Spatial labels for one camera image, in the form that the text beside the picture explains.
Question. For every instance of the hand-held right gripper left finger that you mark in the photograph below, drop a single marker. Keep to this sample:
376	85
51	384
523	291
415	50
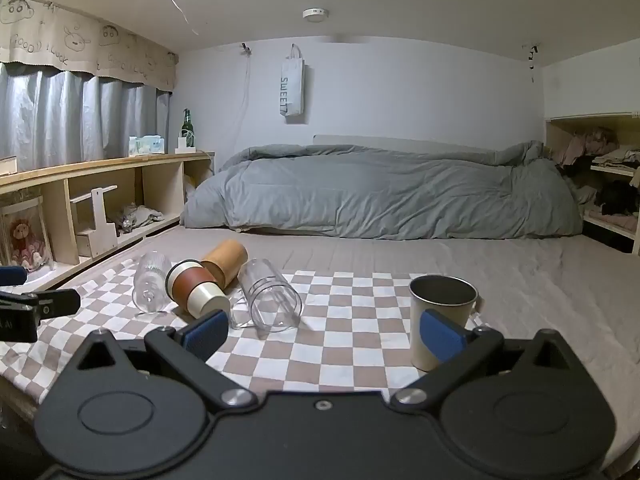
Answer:
207	334

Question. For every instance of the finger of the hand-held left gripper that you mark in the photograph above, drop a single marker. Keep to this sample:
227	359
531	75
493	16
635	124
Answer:
50	302
12	276

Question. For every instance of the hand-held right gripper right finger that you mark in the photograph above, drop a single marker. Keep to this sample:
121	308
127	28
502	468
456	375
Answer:
441	335

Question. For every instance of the brown and white cup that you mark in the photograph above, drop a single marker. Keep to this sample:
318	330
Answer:
197	287

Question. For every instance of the smooth clear glass cup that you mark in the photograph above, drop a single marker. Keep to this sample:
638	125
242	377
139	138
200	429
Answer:
270	297

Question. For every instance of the ribbed clear glass cup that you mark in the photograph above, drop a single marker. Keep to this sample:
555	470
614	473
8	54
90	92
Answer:
150	282

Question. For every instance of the cream metal cup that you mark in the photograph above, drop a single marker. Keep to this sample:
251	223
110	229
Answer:
440	295

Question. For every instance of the framed plush toy picture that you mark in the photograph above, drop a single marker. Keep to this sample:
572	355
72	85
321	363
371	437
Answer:
25	240

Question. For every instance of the small wooden stool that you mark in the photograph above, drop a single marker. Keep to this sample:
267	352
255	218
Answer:
97	235

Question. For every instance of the brown checkered cloth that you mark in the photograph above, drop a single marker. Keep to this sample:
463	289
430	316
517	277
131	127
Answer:
340	345

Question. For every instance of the small wooden box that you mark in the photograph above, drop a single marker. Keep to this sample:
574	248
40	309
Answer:
7	166

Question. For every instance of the grey crumpled cloth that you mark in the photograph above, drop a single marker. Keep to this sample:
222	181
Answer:
140	217

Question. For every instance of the long wooden shelf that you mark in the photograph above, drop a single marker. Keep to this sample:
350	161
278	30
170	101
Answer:
125	162

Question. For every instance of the grey duvet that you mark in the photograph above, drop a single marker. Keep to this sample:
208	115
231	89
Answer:
375	190

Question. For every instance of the grey curtain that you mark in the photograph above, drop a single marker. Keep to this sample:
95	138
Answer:
60	115

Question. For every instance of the tissue box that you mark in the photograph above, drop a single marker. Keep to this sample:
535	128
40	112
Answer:
146	145

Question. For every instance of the small white box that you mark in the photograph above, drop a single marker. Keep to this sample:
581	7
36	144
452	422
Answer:
186	146

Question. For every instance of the light grey headboard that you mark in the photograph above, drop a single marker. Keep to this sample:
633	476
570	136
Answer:
400	142

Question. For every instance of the green glass bottle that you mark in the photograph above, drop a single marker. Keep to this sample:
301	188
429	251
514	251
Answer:
187	127

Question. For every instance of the black clothes pile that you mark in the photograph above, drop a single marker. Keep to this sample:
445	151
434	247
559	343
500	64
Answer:
620	197

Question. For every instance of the wooden clothes shelf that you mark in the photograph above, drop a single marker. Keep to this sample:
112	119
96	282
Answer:
560	135

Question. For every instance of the pink clothes pile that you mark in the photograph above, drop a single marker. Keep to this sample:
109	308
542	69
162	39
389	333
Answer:
585	145

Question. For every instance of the beige cartoon valance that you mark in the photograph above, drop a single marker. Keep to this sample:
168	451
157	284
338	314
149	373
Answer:
75	40

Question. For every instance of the beige folded clothes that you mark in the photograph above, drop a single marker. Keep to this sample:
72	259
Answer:
617	157

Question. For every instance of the white hanging bag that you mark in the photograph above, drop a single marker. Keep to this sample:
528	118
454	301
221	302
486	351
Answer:
292	90

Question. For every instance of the white smoke detector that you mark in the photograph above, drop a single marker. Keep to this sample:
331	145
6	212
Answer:
315	14

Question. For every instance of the black wall hook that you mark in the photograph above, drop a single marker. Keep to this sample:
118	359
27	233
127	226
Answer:
532	60

